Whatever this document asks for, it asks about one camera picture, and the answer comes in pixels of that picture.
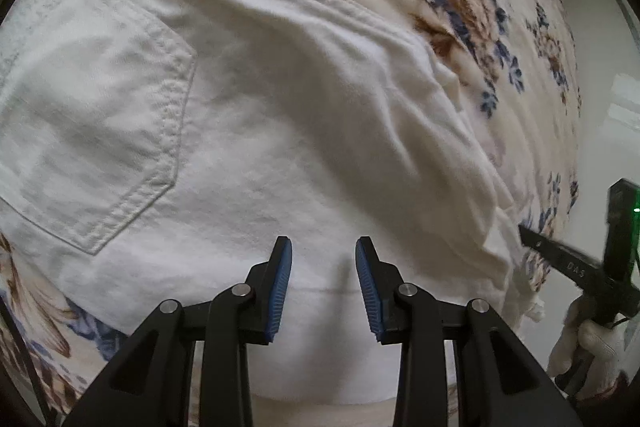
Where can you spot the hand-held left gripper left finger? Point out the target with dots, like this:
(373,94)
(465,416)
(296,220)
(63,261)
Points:
(282,292)

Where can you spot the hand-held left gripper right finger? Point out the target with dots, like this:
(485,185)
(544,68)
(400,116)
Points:
(367,297)

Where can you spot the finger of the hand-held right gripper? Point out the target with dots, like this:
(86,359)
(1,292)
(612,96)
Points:
(560,254)

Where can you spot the white pants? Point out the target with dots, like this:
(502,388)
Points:
(250,107)

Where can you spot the person's right hand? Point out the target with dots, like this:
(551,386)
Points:
(607,347)

